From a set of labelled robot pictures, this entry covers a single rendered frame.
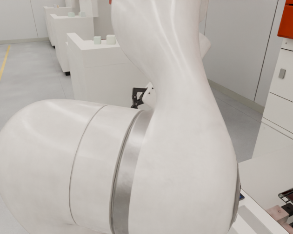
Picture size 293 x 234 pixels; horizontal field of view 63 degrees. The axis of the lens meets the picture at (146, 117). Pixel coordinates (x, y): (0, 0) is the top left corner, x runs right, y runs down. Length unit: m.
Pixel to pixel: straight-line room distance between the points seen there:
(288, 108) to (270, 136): 0.17
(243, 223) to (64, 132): 0.45
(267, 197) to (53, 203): 0.73
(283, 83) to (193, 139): 1.01
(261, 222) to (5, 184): 0.49
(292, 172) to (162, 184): 0.85
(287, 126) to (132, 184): 1.06
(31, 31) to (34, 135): 7.87
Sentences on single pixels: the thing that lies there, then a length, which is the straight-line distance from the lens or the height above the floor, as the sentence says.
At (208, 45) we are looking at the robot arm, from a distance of 0.75.
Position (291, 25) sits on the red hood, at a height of 1.27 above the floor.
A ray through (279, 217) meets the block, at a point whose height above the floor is 0.91.
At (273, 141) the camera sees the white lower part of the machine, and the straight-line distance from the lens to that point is 1.27.
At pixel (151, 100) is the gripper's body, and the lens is 0.71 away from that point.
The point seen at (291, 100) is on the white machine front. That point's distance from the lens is 1.16.
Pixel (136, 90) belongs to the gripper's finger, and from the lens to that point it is 0.71.
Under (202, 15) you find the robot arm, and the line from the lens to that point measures 0.65.
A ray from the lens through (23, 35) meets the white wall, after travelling 8.09.
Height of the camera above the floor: 1.39
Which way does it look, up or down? 29 degrees down
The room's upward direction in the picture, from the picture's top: straight up
